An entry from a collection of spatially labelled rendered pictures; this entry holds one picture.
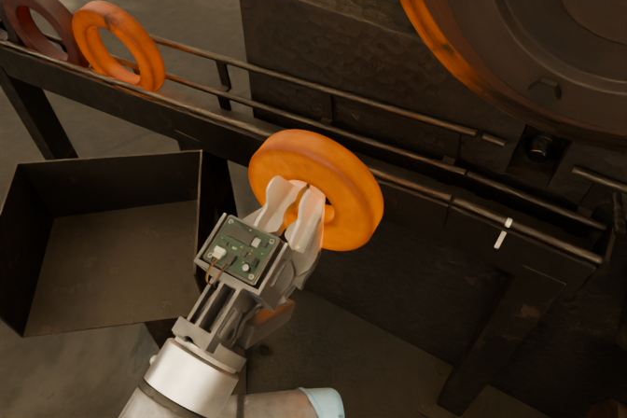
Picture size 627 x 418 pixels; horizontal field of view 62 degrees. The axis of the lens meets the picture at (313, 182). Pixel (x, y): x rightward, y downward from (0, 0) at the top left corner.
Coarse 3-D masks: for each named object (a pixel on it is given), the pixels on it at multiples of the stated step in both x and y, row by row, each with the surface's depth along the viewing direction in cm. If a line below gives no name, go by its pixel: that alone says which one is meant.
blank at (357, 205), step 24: (264, 144) 55; (288, 144) 52; (312, 144) 52; (336, 144) 52; (264, 168) 56; (288, 168) 54; (312, 168) 52; (336, 168) 51; (360, 168) 52; (264, 192) 60; (336, 192) 53; (360, 192) 51; (288, 216) 61; (336, 216) 56; (360, 216) 53; (336, 240) 59; (360, 240) 56
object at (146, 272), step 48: (48, 192) 80; (96, 192) 81; (144, 192) 82; (192, 192) 83; (0, 240) 68; (48, 240) 82; (96, 240) 81; (144, 240) 80; (192, 240) 79; (0, 288) 67; (48, 288) 76; (96, 288) 76; (144, 288) 75; (192, 288) 74; (240, 384) 125
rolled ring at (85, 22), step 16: (80, 16) 90; (96, 16) 87; (112, 16) 86; (128, 16) 88; (80, 32) 93; (96, 32) 96; (112, 32) 88; (128, 32) 87; (144, 32) 88; (80, 48) 97; (96, 48) 97; (128, 48) 89; (144, 48) 88; (96, 64) 99; (112, 64) 100; (144, 64) 90; (160, 64) 92; (128, 80) 99; (144, 80) 94; (160, 80) 95
